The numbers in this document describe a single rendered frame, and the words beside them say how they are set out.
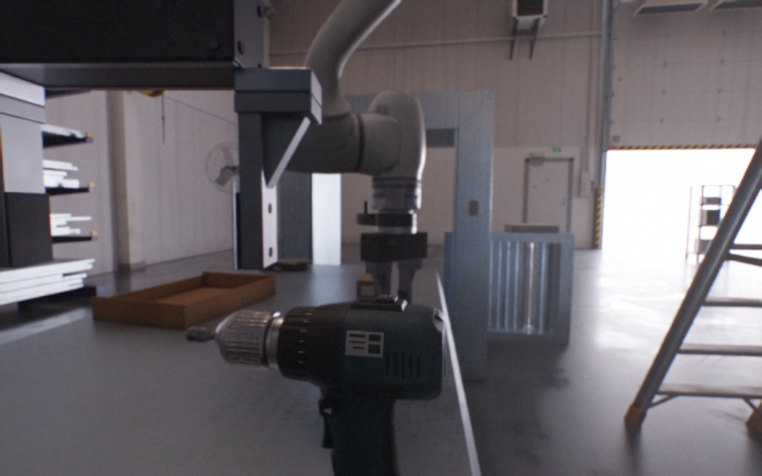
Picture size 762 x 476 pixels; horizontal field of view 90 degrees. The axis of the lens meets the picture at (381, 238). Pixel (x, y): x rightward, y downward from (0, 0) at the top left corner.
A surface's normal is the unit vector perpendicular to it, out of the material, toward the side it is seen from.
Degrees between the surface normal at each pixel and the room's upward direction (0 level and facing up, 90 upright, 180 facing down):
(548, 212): 90
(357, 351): 82
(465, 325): 90
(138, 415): 0
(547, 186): 90
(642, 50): 90
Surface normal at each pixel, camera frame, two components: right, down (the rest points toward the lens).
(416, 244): 0.68, 0.07
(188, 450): 0.01, -1.00
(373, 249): -0.74, 0.05
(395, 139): 0.21, 0.08
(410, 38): -0.17, 0.07
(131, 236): 0.99, 0.02
